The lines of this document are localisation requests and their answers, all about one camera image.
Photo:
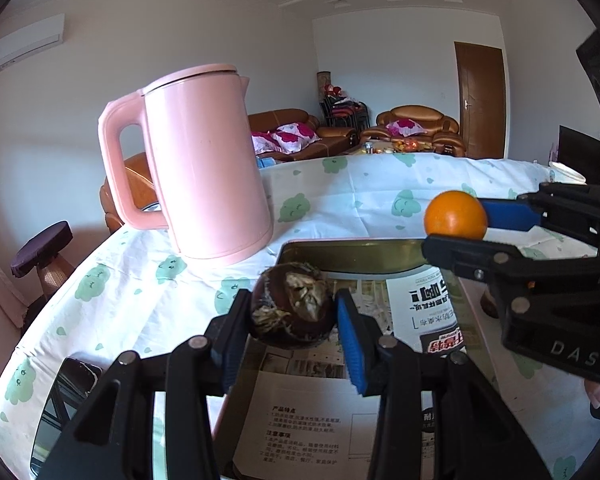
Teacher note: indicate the blue cloth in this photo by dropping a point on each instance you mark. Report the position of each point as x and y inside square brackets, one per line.
[267, 162]

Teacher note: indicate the person's right hand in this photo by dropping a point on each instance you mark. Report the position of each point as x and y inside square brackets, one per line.
[597, 394]

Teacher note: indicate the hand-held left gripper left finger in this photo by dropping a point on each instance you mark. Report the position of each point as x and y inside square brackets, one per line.
[232, 340]

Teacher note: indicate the pile of colourful snacks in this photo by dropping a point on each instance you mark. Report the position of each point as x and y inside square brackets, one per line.
[395, 147]

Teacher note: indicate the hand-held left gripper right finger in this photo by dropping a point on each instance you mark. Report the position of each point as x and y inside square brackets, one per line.
[350, 345]

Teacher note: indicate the white bowl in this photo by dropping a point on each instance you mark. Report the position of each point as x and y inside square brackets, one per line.
[569, 172]

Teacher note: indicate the white green cloud tablecloth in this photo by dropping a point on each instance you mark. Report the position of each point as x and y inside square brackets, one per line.
[330, 200]

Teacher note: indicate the black monitor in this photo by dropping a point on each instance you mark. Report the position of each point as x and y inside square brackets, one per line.
[580, 152]

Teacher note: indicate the brown leather armchair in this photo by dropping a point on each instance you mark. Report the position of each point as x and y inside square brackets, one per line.
[420, 115]

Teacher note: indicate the pink floral pillow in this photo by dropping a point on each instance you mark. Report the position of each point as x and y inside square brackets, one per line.
[295, 137]
[262, 142]
[405, 128]

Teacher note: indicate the black smartphone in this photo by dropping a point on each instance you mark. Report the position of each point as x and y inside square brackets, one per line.
[65, 395]

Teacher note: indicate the small brown fruit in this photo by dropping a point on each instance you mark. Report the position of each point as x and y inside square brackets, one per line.
[488, 305]

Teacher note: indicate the white instruction sheet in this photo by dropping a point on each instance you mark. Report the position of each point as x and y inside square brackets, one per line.
[305, 430]

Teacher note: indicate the orange mandarin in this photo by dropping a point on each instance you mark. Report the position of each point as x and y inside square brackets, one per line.
[455, 215]

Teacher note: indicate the pink electric kettle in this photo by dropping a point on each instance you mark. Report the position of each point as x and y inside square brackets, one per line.
[200, 160]

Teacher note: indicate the orange brown chair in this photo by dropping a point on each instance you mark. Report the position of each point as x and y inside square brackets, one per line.
[130, 180]

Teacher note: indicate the tall patterned vase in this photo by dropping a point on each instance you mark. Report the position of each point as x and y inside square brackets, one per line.
[324, 82]

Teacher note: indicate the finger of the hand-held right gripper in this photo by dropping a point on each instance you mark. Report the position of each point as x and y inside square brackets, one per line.
[455, 255]
[510, 215]

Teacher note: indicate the dark purple mangosteen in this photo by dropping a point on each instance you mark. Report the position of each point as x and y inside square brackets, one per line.
[290, 305]

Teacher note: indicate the white air conditioner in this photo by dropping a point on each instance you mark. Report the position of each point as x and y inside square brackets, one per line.
[25, 45]

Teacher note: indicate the dark purple cushioned stool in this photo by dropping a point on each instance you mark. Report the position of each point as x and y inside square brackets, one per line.
[40, 247]

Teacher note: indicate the long brown leather sofa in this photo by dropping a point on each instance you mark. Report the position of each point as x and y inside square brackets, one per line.
[330, 135]

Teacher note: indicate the stack of dark chairs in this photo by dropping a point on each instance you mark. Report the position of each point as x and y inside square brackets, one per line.
[345, 112]

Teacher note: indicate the brown wooden door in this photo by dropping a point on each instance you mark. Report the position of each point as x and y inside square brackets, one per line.
[480, 90]

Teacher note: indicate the pink rectangular tin box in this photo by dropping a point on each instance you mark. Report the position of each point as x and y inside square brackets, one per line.
[355, 255]

